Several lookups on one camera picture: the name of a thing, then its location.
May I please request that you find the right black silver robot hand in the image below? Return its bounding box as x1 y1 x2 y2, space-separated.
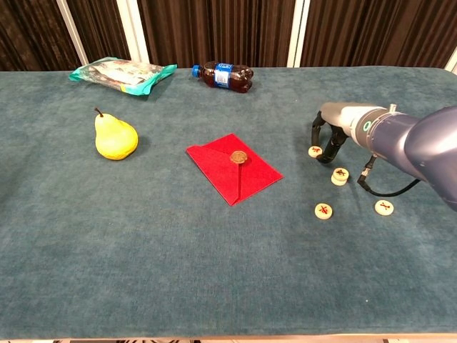
310 101 360 164

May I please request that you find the small cola bottle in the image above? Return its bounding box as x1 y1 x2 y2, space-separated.
191 61 255 94

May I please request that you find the red envelope with gold seal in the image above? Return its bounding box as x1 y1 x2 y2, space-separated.
185 133 284 207

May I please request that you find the black pleated curtain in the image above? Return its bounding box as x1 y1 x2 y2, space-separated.
0 0 457 72

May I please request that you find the teal snack bag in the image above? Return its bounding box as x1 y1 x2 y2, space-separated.
68 56 179 96

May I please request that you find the yellow pear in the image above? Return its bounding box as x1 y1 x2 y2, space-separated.
94 106 139 161

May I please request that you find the teal table cloth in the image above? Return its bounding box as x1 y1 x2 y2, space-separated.
0 66 457 339

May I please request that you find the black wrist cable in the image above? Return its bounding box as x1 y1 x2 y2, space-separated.
356 154 422 197

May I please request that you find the wide white frame post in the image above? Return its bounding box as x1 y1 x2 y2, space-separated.
443 46 457 75
116 0 150 64
286 0 311 68

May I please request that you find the thin white frame post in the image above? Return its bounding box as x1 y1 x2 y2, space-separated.
56 0 90 67

